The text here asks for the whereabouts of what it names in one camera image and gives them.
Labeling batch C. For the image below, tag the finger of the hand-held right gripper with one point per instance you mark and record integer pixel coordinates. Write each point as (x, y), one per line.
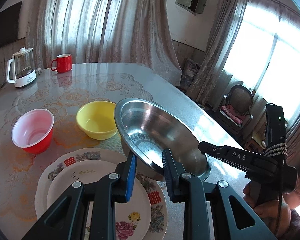
(212, 150)

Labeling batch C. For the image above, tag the red plastic bowl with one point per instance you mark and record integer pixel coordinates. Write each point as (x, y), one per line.
(31, 130)

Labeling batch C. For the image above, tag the stainless steel bowl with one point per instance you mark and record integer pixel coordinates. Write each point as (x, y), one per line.
(150, 125)

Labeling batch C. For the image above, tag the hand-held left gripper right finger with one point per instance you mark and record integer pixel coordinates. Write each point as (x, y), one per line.
(168, 180)

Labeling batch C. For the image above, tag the dark round-back armchair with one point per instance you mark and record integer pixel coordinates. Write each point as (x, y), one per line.
(237, 97)

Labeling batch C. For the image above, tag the white plate with rose print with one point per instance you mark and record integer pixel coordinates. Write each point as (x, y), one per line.
(137, 205)

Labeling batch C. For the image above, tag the yellow plastic bowl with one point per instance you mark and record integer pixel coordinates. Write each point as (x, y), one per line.
(97, 127)

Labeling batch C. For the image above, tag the narrow beige lace curtain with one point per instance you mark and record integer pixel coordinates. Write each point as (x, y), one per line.
(215, 67)

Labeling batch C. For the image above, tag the red mug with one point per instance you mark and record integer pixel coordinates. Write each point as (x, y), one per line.
(63, 63)

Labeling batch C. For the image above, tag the pink cushion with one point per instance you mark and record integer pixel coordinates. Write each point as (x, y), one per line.
(231, 112)

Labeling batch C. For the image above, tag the wide beige lace curtain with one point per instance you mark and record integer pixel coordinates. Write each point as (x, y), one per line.
(102, 17)

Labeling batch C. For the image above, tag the white power plug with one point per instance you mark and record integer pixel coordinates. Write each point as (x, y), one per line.
(39, 71)

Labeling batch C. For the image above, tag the white plate with dragon print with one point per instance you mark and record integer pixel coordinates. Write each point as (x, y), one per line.
(52, 172)

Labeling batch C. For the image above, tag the printed sack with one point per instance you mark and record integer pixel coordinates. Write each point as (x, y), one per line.
(190, 72)

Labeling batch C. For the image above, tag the person's right hand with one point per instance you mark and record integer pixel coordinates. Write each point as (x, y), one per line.
(267, 217)

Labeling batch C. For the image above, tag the white glass electric kettle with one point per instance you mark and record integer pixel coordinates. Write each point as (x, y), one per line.
(25, 80)

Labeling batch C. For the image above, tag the black flat television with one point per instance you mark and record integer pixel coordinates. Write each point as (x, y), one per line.
(5, 27)

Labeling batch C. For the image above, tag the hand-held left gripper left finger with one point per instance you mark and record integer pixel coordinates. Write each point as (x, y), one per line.
(131, 180)

